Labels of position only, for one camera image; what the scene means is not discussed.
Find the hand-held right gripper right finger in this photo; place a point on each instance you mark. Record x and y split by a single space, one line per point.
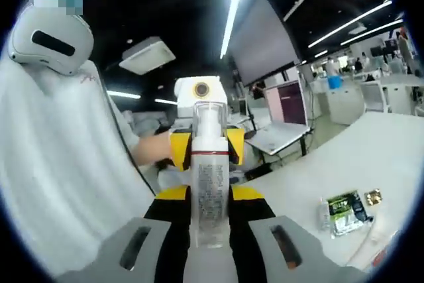
245 236

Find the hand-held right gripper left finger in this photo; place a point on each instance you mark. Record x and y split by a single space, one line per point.
165 236

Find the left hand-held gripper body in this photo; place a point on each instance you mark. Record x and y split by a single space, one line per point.
185 90

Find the slim translucent skincare bottle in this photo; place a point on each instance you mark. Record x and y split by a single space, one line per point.
210 197

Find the green black skincare sachet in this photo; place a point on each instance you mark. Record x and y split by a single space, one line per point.
348 213

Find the gold foil skincare sachet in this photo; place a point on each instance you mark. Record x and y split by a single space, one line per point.
373 197

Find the white ceiling unit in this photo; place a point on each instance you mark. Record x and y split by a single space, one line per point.
145 56

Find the pink and maroon board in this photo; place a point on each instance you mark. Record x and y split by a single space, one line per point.
291 104

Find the curved ceiling light strip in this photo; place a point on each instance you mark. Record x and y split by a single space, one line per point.
234 4

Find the blue bin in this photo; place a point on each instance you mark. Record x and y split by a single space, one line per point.
334 83

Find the white grey worn device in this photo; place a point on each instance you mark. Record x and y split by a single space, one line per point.
56 61

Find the row of white office desks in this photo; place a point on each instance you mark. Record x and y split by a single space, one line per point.
374 97

